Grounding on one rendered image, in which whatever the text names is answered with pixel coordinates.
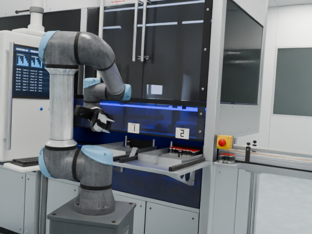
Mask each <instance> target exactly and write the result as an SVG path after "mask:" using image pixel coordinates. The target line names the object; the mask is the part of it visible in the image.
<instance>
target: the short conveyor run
mask: <svg viewBox="0 0 312 234"><path fill-rule="evenodd" d="M253 143H254V144H253V145H252V146H250V142H247V145H241V144H234V147H233V149H225V150H221V151H220V154H222V153H230V154H235V162H238V163H242V166H241V167H239V168H238V169H243V170H250V171H256V172H262V173H269V174H275V175H281V176H289V177H296V178H302V179H308V180H312V153H309V152H301V151H293V150H285V149H273V148H265V147H257V145H256V143H257V141H255V140H253ZM237 149H240V150H237ZM244 150H246V151H244ZM257 151H258V152H257ZM259 152H262V153H259ZM263 152H266V153H263ZM267 153H273V154H267ZM275 154H277V155H275ZM278 154H281V155H278ZM283 155H285V156H283ZM286 155H289V156H286ZM293 156H296V157H293ZM297 156H299V157H297ZM301 157H307V158H301ZM308 158H311V159H308Z"/></svg>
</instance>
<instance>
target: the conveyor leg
mask: <svg viewBox="0 0 312 234"><path fill-rule="evenodd" d="M246 172H251V175H250V189H249V202H248V215H247V234H255V232H256V219H257V206H258V193H259V180H260V174H262V172H256V171H250V170H246Z"/></svg>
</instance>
